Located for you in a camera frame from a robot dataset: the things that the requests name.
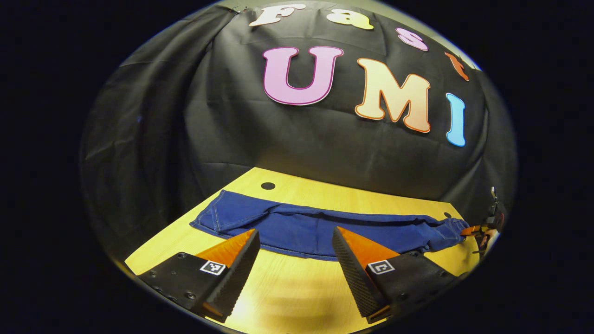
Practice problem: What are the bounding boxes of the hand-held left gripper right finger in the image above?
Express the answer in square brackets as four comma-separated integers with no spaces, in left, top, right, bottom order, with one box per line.
[332,226,458,324]

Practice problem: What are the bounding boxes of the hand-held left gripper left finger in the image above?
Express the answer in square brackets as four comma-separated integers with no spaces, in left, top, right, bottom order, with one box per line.
[137,228,261,324]

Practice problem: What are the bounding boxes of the blue jeans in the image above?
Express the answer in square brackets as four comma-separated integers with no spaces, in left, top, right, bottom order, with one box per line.
[189,189,471,261]

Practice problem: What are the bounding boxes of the black backdrop cloth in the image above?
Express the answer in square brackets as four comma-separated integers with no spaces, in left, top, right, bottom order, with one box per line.
[80,0,518,265]

